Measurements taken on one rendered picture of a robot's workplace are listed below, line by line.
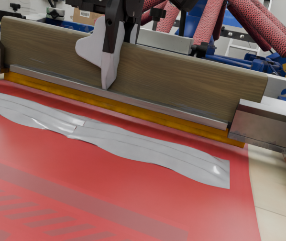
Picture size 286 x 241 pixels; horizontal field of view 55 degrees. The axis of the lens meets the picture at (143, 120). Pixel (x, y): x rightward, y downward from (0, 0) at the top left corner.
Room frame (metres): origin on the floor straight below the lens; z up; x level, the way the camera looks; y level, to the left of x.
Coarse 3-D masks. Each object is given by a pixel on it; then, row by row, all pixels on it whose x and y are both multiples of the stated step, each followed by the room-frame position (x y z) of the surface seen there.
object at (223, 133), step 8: (32, 80) 0.42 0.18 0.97; (40, 80) 0.41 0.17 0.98; (64, 88) 0.40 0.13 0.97; (72, 88) 0.40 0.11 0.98; (88, 96) 0.39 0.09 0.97; (96, 96) 0.39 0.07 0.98; (120, 104) 0.38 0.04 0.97; (128, 104) 0.38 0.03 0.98; (144, 112) 0.37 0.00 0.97; (152, 112) 0.37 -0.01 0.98; (176, 120) 0.36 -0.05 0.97; (184, 120) 0.36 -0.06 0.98; (200, 128) 0.36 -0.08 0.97; (208, 128) 0.35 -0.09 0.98
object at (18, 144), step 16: (0, 80) 0.44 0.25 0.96; (16, 96) 0.38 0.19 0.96; (32, 96) 0.39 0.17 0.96; (48, 96) 0.41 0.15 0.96; (80, 112) 0.37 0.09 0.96; (96, 112) 0.38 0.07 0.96; (0, 128) 0.27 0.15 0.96; (16, 128) 0.28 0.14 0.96; (32, 128) 0.28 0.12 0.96; (0, 144) 0.24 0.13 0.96; (16, 144) 0.24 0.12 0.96; (32, 144) 0.25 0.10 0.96; (48, 144) 0.25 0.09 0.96; (16, 160) 0.21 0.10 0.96
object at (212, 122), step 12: (24, 72) 0.39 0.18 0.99; (36, 72) 0.39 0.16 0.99; (60, 84) 0.38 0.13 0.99; (72, 84) 0.38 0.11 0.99; (84, 84) 0.37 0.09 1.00; (108, 96) 0.36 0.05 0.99; (120, 96) 0.36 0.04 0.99; (132, 96) 0.36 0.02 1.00; (144, 108) 0.35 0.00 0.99; (156, 108) 0.35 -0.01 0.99; (168, 108) 0.34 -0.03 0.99; (180, 108) 0.35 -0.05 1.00; (192, 120) 0.34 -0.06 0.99; (204, 120) 0.33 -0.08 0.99; (216, 120) 0.33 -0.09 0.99
